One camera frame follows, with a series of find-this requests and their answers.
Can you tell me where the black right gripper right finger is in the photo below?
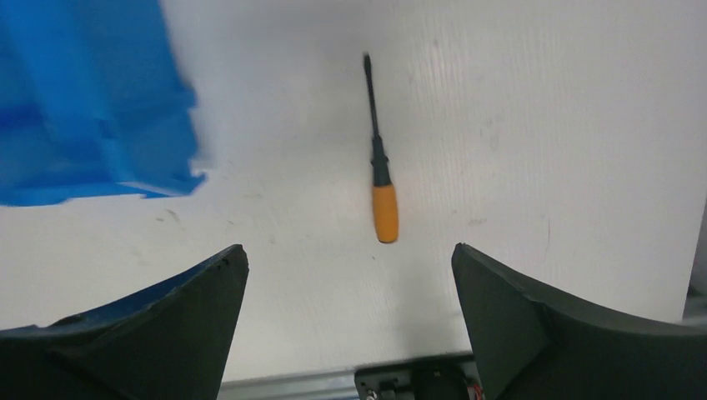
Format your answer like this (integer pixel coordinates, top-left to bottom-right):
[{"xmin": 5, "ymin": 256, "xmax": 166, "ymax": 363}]
[{"xmin": 451, "ymin": 243, "xmax": 706, "ymax": 399}]

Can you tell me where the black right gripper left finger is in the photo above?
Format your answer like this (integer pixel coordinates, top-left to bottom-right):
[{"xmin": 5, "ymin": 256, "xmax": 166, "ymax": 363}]
[{"xmin": 1, "ymin": 245, "xmax": 249, "ymax": 399}]

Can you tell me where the orange black screwdriver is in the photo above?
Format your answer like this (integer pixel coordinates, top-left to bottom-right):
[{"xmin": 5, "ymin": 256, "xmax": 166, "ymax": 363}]
[{"xmin": 363, "ymin": 52, "xmax": 399, "ymax": 244}]

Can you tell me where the blue plastic bin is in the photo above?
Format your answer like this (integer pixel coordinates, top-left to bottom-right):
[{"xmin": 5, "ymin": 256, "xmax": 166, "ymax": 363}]
[{"xmin": 1, "ymin": 1, "xmax": 206, "ymax": 207}]

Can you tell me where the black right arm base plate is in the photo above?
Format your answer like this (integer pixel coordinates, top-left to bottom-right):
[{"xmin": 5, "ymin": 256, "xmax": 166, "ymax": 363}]
[{"xmin": 353, "ymin": 353, "xmax": 484, "ymax": 400}]

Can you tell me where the aluminium frame rail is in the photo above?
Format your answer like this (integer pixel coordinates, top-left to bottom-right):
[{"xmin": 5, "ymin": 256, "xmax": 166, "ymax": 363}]
[{"xmin": 217, "ymin": 369, "xmax": 359, "ymax": 400}]

